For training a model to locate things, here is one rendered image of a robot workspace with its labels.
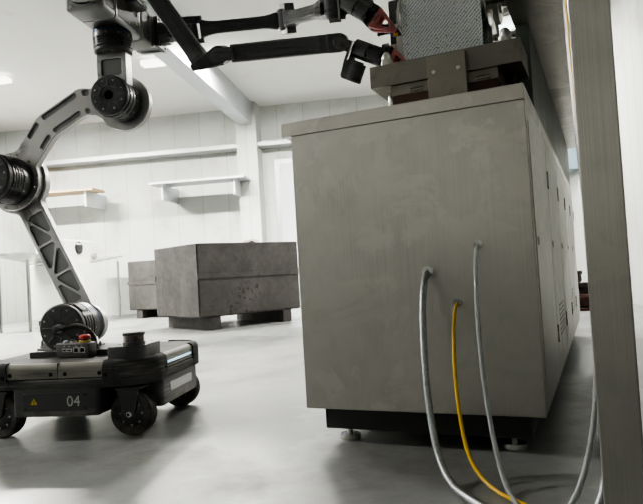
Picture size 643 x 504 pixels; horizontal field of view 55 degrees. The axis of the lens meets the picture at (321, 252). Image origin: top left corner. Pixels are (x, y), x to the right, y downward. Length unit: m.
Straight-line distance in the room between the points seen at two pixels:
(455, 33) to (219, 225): 7.67
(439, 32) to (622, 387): 1.24
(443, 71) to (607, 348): 0.91
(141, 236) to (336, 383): 8.23
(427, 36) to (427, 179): 0.53
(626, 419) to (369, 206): 0.87
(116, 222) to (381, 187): 8.51
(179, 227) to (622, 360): 8.79
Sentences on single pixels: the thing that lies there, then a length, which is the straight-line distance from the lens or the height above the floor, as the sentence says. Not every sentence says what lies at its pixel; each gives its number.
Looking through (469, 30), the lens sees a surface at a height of 1.15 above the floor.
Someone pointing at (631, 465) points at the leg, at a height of 0.16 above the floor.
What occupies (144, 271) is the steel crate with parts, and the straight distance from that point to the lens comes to 8.40.
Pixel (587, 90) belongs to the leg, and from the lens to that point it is 1.06.
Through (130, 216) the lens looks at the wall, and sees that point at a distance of 9.88.
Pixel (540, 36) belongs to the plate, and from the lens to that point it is 2.06.
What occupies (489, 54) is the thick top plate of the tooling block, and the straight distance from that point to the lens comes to 1.69.
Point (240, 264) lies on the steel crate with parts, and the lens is 5.88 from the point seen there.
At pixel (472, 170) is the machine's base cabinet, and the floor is 0.70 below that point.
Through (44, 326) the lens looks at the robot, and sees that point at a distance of 2.33.
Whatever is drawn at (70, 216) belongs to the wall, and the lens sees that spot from 10.34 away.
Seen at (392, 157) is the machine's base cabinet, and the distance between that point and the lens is 1.63.
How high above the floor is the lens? 0.48
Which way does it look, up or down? 2 degrees up
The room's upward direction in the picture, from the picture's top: 3 degrees counter-clockwise
